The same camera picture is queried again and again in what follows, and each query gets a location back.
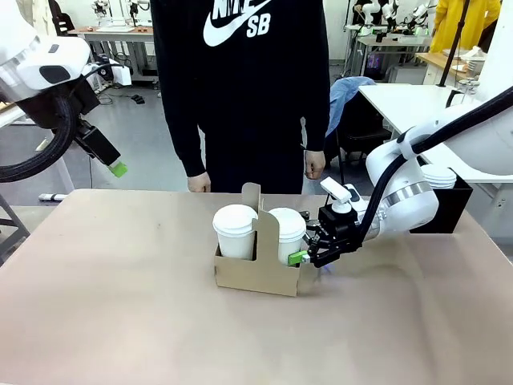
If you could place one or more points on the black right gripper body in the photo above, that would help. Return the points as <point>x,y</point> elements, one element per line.
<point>338,232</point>

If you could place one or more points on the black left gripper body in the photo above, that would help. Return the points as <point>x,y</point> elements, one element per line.
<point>98,144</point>

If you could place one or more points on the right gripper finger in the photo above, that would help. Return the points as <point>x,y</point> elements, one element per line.
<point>298,258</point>
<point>312,228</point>

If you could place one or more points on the white plastic cup lid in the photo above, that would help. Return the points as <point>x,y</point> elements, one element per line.
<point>288,224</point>
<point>235,218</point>

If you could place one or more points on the brown cardboard cup carrier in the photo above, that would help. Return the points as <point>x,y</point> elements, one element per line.
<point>256,276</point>

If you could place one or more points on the person's right forearm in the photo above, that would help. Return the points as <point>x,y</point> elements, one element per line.
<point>188,144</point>

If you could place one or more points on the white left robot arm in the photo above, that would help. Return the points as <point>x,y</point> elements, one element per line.
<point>40,60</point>

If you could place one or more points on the person's left forearm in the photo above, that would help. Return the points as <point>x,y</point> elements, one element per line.
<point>314,120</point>

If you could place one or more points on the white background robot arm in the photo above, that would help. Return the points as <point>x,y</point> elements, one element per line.
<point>421,14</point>
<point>390,12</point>
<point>136,6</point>
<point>102,7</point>

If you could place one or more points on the person's left hand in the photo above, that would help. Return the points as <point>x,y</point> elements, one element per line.
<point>314,164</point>

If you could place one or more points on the person's right hand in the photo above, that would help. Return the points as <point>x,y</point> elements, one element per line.
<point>199,183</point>

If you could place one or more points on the black object on floor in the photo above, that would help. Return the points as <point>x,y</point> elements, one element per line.
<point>137,98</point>

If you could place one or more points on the black chair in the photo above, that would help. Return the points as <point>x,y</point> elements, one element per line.
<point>362,128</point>

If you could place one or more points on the grey-legged background table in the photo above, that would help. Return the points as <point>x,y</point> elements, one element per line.
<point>136,40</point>

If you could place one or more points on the stack of white lids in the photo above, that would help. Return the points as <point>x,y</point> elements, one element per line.
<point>439,176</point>

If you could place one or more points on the black storage box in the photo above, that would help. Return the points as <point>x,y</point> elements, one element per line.
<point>461,204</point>

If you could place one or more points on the person in black hoodie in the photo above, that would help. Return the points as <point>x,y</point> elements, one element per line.
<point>240,100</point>

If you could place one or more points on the blue cloth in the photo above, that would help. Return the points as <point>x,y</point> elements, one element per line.
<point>348,92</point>

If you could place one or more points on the white side table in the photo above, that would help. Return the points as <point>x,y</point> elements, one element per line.
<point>401,104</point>

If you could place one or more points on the small purple screen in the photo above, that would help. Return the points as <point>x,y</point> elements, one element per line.
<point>375,61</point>

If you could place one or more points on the wooden background table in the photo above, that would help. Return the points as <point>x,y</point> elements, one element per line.
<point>445,64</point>

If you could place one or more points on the white background workbench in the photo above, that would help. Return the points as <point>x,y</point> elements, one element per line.
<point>397,40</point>

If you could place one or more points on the black vertical pole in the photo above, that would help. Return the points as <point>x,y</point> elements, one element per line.
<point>453,48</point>

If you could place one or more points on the white bowls stack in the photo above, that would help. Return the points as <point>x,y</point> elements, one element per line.
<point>476,60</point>

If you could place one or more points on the person in yellow jacket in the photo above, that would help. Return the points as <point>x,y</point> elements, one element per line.
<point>453,24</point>

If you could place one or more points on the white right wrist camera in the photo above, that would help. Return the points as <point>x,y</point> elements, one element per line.
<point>336,190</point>

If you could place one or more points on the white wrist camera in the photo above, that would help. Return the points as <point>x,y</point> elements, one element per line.
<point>121,75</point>
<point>336,190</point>

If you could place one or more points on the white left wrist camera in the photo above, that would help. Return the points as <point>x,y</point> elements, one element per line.
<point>121,75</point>

